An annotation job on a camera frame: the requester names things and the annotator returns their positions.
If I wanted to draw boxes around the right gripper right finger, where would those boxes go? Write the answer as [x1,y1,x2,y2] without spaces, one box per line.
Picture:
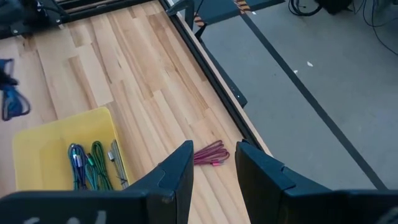
[235,141,330,224]

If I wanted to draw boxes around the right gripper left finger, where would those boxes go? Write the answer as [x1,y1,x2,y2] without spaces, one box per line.
[124,140,195,224]

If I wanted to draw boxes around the maroon USB-C cable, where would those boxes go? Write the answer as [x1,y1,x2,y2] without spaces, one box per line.
[193,139,231,167]

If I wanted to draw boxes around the light purple USB-C cable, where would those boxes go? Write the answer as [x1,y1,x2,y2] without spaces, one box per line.
[107,139,130,190]

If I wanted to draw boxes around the green USB-C cable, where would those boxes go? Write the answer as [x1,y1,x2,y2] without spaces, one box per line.
[90,140,114,191]

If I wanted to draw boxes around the teal USB-C cable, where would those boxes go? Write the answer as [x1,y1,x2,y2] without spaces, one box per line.
[67,142,90,191]
[83,152,100,191]

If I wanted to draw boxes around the dark purple USB-C cable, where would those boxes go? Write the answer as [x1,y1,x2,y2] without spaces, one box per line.
[0,58,32,122]

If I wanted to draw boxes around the yellow plastic tray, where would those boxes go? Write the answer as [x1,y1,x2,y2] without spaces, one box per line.
[12,106,134,192]

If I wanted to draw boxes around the dark hazard-striped floor mat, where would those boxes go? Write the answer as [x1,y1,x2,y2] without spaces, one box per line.
[192,0,285,28]

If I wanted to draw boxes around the black floor object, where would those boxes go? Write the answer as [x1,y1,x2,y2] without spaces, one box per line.
[313,0,354,16]

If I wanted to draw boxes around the black aluminium table frame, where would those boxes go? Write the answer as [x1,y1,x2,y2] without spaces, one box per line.
[0,0,271,155]

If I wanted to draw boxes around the coiled black cable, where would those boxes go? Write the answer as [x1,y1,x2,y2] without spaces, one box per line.
[287,0,324,17]

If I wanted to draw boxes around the thin black floor cables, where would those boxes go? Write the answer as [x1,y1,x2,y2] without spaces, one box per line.
[362,0,398,57]

